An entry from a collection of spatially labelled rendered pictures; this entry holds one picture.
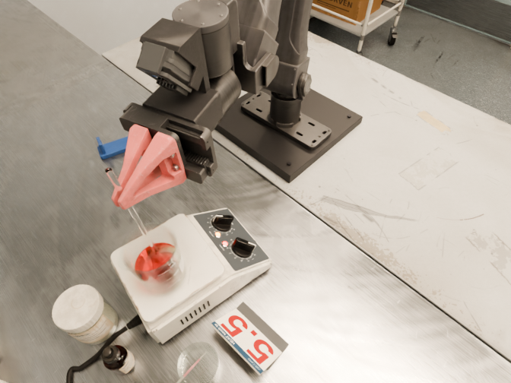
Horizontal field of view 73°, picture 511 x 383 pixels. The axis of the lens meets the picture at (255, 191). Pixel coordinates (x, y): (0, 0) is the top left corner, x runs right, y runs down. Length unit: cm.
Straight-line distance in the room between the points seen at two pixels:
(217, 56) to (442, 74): 249
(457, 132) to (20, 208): 88
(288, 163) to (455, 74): 227
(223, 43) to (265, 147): 34
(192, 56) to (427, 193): 51
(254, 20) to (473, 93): 234
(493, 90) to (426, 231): 220
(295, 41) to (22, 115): 64
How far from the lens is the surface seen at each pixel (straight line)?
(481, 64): 304
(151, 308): 47
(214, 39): 38
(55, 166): 80
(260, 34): 46
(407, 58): 288
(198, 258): 49
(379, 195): 68
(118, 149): 77
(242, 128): 74
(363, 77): 94
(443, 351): 59
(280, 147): 70
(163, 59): 33
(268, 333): 53
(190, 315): 51
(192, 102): 38
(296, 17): 61
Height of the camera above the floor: 142
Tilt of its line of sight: 53 degrees down
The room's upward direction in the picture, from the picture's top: 1 degrees counter-clockwise
